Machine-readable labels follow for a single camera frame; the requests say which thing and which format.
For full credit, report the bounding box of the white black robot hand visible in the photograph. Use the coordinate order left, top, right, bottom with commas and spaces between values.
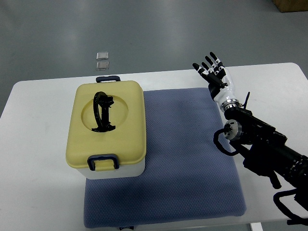
192, 52, 241, 112

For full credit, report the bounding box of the yellow storage box lid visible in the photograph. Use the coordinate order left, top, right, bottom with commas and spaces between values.
66, 81, 146, 171

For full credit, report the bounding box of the black lid handle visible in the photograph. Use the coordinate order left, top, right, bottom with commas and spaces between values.
91, 91, 116, 132

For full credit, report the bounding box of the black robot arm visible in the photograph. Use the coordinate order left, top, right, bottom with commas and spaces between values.
223, 100, 308, 190

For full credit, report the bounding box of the brown cardboard box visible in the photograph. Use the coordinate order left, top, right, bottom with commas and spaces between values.
272, 0, 308, 13

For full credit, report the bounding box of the white storage box base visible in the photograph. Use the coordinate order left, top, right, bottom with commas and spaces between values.
77, 158, 145, 180

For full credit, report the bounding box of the blue textured mat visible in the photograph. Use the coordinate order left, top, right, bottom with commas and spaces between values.
84, 88, 246, 228

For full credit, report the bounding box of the rear dark blue latch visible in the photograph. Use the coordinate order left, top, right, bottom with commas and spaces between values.
95, 75, 121, 83

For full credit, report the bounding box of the dark blue latch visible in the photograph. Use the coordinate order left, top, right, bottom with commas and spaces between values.
95, 75, 121, 83
87, 154, 120, 171

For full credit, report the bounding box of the upper grey floor plate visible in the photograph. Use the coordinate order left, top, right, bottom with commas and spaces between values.
96, 51, 109, 60

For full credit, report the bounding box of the front dark blue latch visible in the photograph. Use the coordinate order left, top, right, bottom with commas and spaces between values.
87, 154, 120, 171

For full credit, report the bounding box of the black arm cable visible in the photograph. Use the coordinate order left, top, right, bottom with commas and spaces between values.
213, 128, 308, 226

